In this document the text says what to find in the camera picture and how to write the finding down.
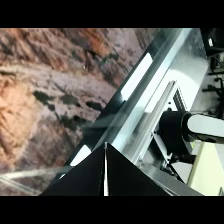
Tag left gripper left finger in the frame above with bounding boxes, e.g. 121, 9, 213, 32
41, 142, 107, 197

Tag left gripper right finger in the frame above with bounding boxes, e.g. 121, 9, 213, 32
105, 142, 172, 197

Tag silver frame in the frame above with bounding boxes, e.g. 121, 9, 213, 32
94, 28, 210, 197

